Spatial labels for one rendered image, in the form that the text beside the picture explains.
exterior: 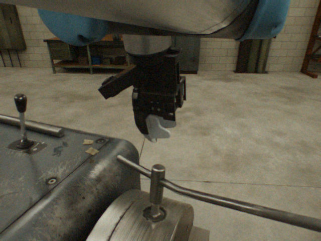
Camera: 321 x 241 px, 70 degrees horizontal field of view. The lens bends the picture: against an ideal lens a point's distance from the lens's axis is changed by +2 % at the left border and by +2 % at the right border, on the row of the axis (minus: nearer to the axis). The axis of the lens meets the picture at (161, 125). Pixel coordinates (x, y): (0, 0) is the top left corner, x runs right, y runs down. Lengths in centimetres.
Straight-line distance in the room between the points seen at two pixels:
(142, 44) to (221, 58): 662
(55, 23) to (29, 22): 765
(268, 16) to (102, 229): 35
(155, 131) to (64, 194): 20
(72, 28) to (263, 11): 16
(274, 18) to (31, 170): 47
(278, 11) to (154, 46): 20
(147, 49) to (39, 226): 31
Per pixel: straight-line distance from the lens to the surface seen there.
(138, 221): 40
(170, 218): 40
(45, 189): 47
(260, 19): 19
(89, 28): 23
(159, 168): 36
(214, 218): 209
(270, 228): 216
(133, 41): 35
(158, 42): 35
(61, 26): 25
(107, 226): 40
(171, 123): 48
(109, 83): 43
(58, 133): 61
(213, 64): 694
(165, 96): 38
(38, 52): 795
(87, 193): 46
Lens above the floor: 154
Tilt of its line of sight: 27 degrees down
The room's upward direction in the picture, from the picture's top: straight up
